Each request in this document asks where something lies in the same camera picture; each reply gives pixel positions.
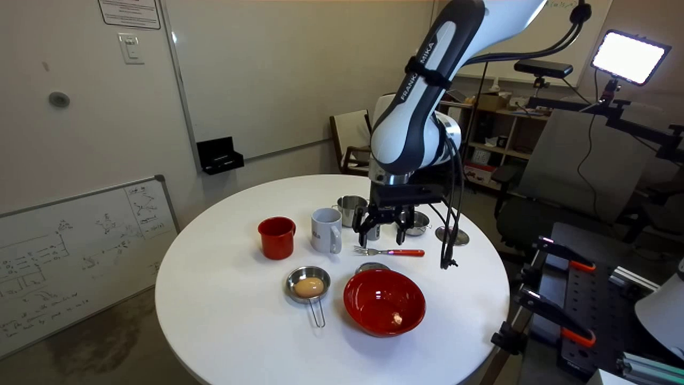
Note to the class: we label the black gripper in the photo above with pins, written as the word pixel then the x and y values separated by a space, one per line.
pixel 414 191

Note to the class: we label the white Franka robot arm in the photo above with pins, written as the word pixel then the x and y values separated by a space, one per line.
pixel 419 121

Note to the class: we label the low silver pot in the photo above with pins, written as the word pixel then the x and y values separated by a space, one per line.
pixel 419 226

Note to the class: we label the tall silver pot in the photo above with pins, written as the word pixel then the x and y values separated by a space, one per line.
pixel 352 213

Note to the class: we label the small silver shaker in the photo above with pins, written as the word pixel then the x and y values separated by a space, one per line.
pixel 376 233

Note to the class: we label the white printed mug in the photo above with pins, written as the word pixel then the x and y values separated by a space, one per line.
pixel 325 231

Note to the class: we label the steel bowl front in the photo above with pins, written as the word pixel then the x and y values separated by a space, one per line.
pixel 460 237

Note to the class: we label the red bowl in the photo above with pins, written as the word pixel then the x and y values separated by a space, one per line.
pixel 381 302

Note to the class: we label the small metal strainer bowl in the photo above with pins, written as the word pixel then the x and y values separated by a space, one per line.
pixel 321 278

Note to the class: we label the tan egg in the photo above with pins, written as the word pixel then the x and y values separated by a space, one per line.
pixel 309 287

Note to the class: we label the red cup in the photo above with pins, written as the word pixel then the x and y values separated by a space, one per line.
pixel 276 241

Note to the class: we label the wooden shelf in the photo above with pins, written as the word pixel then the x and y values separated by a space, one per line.
pixel 510 135

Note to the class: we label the black bin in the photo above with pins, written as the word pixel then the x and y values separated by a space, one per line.
pixel 219 157

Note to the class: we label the black robot cart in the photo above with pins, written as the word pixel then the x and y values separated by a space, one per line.
pixel 605 299

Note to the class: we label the bright LED light panel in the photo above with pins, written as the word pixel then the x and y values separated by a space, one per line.
pixel 632 57

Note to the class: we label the silver green metal bar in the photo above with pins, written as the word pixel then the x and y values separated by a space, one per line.
pixel 648 370

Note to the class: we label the leaning whiteboard with drawings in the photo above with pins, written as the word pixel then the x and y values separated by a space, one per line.
pixel 77 258

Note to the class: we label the large wall whiteboard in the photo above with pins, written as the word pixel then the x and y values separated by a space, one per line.
pixel 285 72

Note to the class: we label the black camera bar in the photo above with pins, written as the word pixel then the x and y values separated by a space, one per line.
pixel 541 68

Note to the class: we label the white light switch plate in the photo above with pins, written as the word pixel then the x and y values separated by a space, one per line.
pixel 132 47

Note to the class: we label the framed paper wall sign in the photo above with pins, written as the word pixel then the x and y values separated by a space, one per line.
pixel 130 13

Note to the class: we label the round wall fixture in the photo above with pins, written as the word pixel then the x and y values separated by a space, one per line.
pixel 59 99

